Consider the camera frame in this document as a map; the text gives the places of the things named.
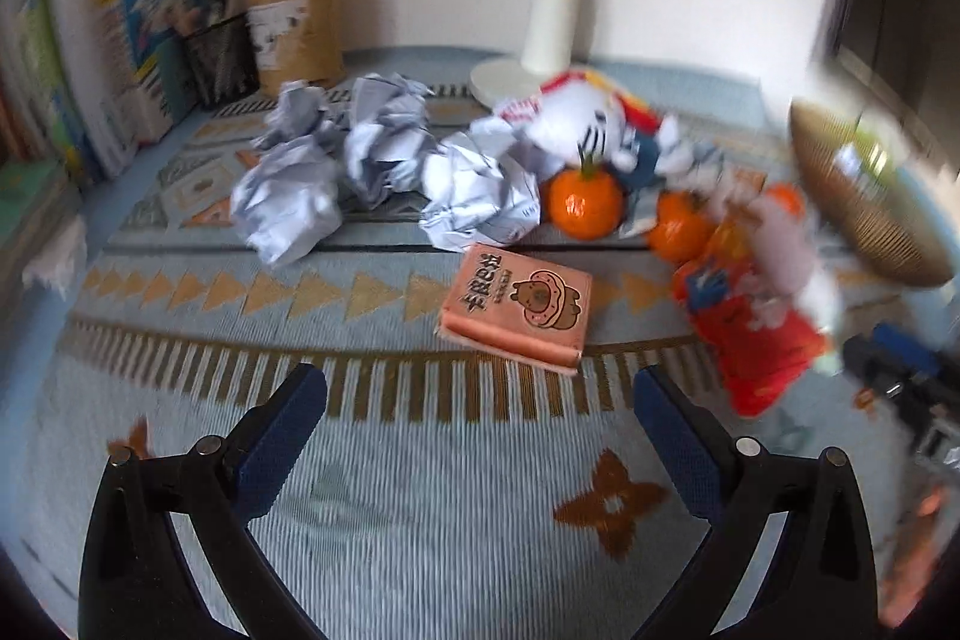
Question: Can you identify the paper ball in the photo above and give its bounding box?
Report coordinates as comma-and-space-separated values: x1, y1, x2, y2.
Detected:
343, 73, 436, 209
229, 81, 345, 268
418, 117, 540, 253

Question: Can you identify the crumpled white tissue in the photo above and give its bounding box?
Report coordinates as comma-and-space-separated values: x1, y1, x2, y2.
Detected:
21, 216, 88, 299

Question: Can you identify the stack of green books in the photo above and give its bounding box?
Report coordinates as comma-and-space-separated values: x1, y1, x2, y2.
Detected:
0, 161, 82, 312

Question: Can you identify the row of upright books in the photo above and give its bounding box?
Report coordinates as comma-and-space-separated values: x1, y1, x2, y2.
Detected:
0, 0, 207, 181

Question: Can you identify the black mesh pen holder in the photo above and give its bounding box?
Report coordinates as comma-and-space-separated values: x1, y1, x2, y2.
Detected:
184, 13, 260, 110

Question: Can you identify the white cat plush toy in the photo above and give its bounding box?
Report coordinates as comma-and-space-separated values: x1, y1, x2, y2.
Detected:
493, 70, 724, 191

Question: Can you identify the white desk lamp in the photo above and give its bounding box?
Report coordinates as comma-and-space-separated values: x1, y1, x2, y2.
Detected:
469, 0, 579, 109

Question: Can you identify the golden oval bowl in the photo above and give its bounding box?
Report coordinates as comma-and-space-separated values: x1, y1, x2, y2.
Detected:
789, 99, 953, 287

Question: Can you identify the orange tangerine with stem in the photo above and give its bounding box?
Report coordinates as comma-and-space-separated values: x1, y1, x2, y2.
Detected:
544, 154, 625, 242

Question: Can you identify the red plush toy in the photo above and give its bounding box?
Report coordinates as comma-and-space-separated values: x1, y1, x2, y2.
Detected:
672, 184, 843, 417

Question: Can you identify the bamboo pen holder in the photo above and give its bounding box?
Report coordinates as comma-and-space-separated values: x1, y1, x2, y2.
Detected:
247, 0, 347, 97

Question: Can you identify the patterned blue woven mat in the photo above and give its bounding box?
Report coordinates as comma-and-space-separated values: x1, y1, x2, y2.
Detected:
2, 103, 921, 638

